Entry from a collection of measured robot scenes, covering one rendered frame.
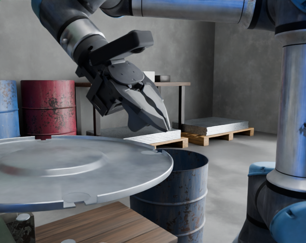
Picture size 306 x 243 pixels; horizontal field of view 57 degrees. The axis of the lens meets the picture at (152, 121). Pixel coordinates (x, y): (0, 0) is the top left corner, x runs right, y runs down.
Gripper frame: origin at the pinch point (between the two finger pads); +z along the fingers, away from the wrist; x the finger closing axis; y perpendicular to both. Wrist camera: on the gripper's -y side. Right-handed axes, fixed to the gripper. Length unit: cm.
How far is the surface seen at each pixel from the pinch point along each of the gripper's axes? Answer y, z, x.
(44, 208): -6.9, 4.3, 26.9
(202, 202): 70, 21, -71
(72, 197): -6.0, 4.5, 24.1
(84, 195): -6.3, 5.0, 23.3
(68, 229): 73, -5, -11
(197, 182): 61, 12, -67
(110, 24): 163, -227, -266
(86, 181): -3.9, 3.3, 20.8
